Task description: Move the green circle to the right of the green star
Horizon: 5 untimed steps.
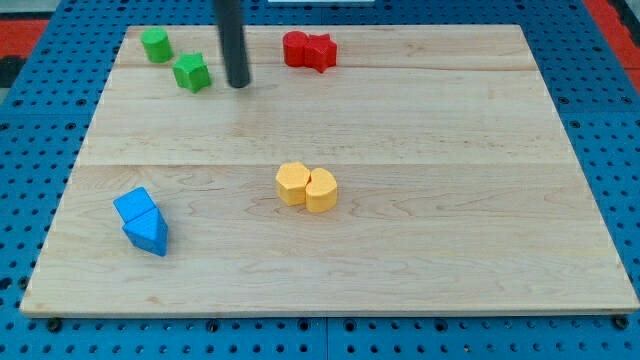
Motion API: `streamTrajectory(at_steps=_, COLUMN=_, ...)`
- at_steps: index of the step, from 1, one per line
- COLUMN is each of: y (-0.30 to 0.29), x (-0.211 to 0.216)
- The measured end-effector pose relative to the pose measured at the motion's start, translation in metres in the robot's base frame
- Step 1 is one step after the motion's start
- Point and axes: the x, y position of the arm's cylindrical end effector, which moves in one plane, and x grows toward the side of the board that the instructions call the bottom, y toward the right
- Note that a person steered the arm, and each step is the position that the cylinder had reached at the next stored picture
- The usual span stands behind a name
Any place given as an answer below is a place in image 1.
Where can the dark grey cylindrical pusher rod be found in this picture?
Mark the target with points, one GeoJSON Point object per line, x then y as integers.
{"type": "Point", "coordinates": [230, 23]}

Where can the green star block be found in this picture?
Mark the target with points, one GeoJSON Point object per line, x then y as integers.
{"type": "Point", "coordinates": [191, 72]}

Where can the red star block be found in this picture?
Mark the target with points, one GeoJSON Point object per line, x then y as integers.
{"type": "Point", "coordinates": [320, 52]}

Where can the red cylinder block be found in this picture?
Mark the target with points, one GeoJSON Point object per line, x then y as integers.
{"type": "Point", "coordinates": [294, 44]}

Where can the green cylinder block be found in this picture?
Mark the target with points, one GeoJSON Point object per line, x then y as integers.
{"type": "Point", "coordinates": [156, 44]}

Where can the yellow hexagon block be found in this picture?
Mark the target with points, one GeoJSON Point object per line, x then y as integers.
{"type": "Point", "coordinates": [291, 181]}

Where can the light wooden board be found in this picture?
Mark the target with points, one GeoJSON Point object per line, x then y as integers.
{"type": "Point", "coordinates": [459, 193]}

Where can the blue cube block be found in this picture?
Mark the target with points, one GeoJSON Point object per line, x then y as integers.
{"type": "Point", "coordinates": [133, 204]}

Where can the blue triangle block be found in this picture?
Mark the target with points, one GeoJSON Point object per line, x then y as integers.
{"type": "Point", "coordinates": [148, 232]}

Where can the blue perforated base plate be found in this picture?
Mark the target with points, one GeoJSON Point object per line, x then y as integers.
{"type": "Point", "coordinates": [49, 106]}

